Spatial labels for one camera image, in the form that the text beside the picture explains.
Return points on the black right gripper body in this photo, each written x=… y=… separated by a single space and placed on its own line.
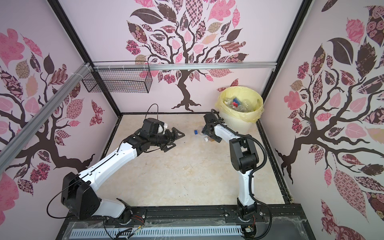
x=206 y=128

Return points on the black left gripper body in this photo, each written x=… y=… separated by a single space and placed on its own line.
x=163 y=140

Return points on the red yellow label bottle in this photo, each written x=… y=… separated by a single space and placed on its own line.
x=208 y=139

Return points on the Fiji bottle red flower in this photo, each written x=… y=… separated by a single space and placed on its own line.
x=235 y=103

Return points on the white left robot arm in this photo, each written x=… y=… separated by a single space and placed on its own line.
x=79 y=190

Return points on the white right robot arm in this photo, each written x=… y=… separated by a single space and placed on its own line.
x=244 y=159

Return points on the cream bin yellow bag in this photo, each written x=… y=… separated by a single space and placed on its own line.
x=247 y=114

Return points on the white vent strip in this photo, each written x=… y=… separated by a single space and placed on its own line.
x=154 y=232

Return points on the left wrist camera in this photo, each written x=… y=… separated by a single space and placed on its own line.
x=154 y=126

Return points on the aluminium rail back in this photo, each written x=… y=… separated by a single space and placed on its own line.
x=200 y=66

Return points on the aluminium rail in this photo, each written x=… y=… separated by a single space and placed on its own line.
x=12 y=149
x=200 y=66

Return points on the black wire basket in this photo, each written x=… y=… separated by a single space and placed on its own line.
x=119 y=77

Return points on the black base frame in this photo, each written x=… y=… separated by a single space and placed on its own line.
x=276 y=222

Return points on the aluminium rail left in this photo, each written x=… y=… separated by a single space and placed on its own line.
x=12 y=149

